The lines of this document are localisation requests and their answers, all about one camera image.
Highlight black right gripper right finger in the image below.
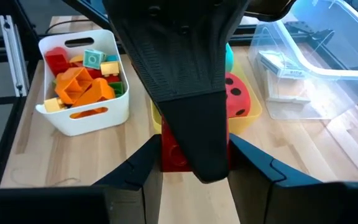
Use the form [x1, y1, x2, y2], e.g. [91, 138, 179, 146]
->
[228, 133, 347, 224]

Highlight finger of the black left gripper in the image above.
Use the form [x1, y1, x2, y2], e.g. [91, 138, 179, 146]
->
[103, 0, 250, 184]
[244, 0, 298, 22]

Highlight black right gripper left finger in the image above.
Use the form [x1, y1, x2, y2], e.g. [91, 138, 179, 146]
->
[93, 134, 164, 224]

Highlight small red toy brick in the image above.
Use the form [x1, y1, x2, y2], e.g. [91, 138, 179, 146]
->
[161, 116, 231, 172]

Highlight playing card box with heart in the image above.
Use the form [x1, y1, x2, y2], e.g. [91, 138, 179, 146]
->
[257, 49, 306, 79]

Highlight red foam die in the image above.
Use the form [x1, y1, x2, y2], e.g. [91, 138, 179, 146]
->
[224, 72, 251, 119]

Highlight small yellow toy brick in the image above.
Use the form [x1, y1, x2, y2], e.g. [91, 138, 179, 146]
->
[100, 61, 121, 77]
[44, 97, 67, 113]

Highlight orange wedge toy brick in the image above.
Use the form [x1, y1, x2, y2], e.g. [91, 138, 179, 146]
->
[70, 77, 117, 119]

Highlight small green toy brick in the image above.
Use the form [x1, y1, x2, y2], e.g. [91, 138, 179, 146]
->
[82, 49, 107, 70]

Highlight yellow translucent plastic tray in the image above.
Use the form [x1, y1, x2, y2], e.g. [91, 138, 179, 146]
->
[150, 60, 263, 135]

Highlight clear plastic container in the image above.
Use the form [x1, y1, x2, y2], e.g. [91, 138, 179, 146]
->
[247, 0, 358, 121]

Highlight white plastic bin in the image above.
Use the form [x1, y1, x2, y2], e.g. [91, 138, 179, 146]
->
[35, 29, 130, 137]

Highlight thin black cable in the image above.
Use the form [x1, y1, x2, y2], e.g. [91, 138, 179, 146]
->
[44, 19, 101, 34]

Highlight silver aluminium rail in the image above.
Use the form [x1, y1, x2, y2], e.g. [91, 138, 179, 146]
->
[0, 14, 30, 97]

